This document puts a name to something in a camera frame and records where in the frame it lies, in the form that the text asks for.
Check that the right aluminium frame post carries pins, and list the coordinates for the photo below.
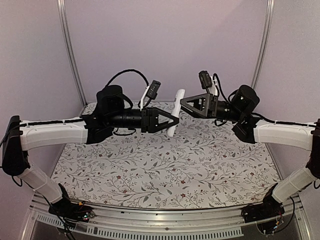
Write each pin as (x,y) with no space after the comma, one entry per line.
(264,42)

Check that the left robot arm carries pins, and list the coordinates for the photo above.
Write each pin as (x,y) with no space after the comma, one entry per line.
(113,110)

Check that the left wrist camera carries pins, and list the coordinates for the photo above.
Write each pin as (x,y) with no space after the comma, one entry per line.
(152,91)

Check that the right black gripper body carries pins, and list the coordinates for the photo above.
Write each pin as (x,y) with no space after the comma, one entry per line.
(213,105)

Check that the left aluminium frame post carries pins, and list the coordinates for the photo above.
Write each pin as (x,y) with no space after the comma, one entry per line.
(62,12)

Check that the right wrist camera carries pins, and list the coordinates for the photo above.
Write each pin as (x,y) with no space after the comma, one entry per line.
(205,79)

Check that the front aluminium rail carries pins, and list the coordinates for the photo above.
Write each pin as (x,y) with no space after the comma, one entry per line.
(127,223)

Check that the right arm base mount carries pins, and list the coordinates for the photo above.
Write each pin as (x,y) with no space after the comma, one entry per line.
(267,209)

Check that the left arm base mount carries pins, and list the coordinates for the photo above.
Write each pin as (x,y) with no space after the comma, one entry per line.
(77,212)

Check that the aluminium frame post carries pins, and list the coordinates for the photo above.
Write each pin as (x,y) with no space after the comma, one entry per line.
(264,42)
(62,12)

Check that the white remote control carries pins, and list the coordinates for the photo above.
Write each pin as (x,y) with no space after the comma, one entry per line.
(176,111)

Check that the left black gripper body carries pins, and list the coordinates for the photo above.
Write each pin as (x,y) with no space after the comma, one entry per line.
(146,120)

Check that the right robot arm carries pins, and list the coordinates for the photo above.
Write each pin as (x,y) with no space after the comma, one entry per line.
(251,128)

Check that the floral patterned table mat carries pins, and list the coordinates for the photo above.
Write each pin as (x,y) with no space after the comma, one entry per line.
(201,166)

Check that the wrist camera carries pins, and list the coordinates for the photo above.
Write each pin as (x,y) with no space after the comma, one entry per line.
(205,79)
(152,91)

